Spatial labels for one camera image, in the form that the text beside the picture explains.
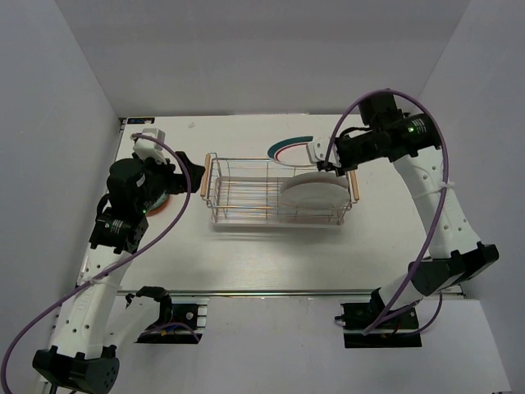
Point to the white plate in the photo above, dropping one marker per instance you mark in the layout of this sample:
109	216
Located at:
291	152
315	177
315	195

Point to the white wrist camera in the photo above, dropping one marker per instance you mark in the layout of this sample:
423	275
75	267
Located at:
144	149
320	151

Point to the aluminium front rail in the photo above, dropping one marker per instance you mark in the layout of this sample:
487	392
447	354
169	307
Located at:
272	293

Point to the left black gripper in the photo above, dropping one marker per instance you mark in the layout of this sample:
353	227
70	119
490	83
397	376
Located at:
178	180

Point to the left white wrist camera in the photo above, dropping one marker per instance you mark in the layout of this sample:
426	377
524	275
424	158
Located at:
144	149

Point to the metal wire dish rack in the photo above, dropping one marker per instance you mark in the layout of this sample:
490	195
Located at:
252	187

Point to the black corner label left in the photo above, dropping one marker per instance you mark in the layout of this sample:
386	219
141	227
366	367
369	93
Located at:
140	120

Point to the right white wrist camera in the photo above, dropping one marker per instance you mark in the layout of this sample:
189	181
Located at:
320	151

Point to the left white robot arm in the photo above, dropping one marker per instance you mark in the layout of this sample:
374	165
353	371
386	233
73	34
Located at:
84	356

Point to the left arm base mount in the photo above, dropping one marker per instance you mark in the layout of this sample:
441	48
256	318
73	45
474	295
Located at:
176	323

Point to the white plate front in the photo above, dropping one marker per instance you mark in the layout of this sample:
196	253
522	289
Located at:
315	195

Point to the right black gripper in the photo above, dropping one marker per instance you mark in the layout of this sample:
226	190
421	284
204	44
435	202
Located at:
344	167

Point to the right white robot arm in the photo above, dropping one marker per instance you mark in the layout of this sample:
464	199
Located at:
400	129

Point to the orange plate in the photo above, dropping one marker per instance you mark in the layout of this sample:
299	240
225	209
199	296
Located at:
157	211

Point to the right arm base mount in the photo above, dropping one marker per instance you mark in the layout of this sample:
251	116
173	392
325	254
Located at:
398	329

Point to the teal plate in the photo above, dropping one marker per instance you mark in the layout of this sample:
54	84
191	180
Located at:
160	202

